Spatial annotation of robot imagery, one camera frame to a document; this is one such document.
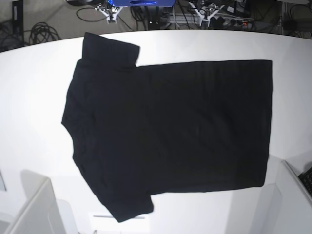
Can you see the blue box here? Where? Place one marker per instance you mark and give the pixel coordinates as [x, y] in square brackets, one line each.
[128, 3]

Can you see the white power strip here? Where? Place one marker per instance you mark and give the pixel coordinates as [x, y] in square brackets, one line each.
[218, 21]

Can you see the black T-shirt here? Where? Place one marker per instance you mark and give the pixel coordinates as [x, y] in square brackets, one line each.
[199, 126]

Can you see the white partition panel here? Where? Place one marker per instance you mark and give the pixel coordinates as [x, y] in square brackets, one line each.
[284, 207]
[41, 214]

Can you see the black keyboard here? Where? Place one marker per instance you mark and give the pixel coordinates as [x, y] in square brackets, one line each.
[306, 180]

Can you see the white partition panel left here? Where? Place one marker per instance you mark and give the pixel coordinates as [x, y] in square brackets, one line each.
[41, 214]

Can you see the white partition panel right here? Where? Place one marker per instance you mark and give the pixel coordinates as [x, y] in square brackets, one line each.
[284, 207]

